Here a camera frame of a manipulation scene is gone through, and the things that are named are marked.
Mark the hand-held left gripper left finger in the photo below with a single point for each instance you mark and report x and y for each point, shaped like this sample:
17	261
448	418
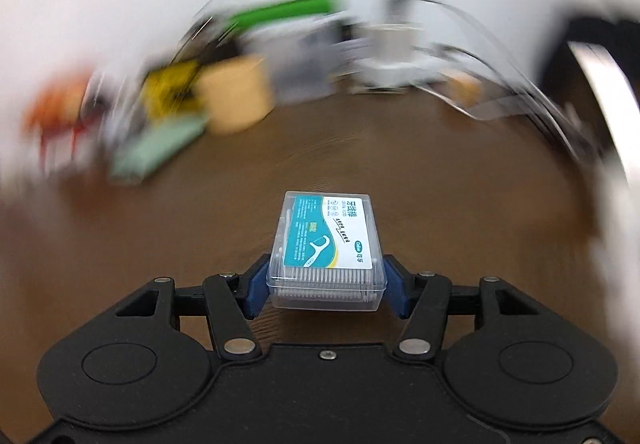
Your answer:
257	286

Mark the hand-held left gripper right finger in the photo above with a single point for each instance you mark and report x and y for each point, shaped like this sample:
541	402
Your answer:
397	286

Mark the clear plastic box teal label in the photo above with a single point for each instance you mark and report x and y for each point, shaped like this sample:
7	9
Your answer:
327	244

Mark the clear grey plastic container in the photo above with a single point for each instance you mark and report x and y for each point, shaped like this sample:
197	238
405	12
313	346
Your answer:
302	69

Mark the green flat pouch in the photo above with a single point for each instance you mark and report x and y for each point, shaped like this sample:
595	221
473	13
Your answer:
155	149

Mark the yellow and black box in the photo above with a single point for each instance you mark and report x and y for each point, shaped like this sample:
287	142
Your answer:
170	86

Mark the clear box of orange snacks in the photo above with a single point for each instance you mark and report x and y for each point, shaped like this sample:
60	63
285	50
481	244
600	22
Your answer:
57	99

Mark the long green box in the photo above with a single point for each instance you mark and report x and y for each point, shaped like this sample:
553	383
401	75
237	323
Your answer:
285	11

